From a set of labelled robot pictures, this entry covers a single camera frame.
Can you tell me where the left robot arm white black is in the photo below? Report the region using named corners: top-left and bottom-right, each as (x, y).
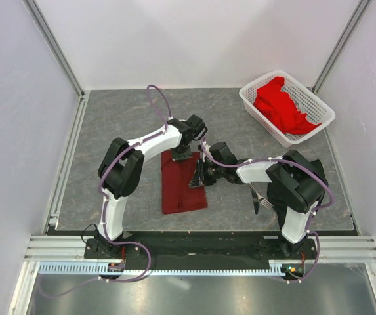
top-left (98, 115), bottom-right (207, 258)

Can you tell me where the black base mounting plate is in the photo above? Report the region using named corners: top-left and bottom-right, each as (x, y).
top-left (84, 231), bottom-right (316, 260)

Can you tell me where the black round plate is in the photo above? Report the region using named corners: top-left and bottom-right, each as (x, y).
top-left (266, 163), bottom-right (325, 227)

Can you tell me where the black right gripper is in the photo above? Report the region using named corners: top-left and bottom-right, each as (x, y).
top-left (188, 159), bottom-right (224, 188)

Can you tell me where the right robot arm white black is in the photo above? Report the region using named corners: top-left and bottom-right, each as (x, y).
top-left (189, 140), bottom-right (329, 259)

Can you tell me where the bright red cloth in basket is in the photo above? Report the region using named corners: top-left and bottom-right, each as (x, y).
top-left (253, 76), bottom-right (320, 135)

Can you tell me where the dark red cloth napkin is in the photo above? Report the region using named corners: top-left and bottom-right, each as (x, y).
top-left (161, 150), bottom-right (207, 215)

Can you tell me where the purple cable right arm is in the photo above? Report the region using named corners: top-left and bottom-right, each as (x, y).
top-left (199, 136), bottom-right (335, 285)

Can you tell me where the white plastic basket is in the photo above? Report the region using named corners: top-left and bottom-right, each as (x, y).
top-left (239, 70), bottom-right (335, 148)

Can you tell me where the silver fork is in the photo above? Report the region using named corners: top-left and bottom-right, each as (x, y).
top-left (249, 183), bottom-right (273, 209)

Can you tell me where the blue-white cable duct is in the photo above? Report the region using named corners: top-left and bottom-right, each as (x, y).
top-left (39, 261), bottom-right (285, 276)

